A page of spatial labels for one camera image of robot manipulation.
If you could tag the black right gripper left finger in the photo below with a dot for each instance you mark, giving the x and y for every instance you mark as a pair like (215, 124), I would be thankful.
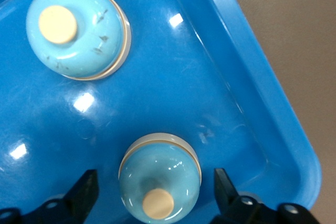
(65, 205)

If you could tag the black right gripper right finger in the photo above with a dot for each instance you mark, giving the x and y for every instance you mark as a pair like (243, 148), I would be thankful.
(236, 208)

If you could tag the light blue call bell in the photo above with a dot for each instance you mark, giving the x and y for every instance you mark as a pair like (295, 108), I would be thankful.
(86, 37)
(157, 171)

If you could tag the blue plastic tray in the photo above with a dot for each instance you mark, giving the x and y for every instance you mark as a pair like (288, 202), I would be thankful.
(170, 90)

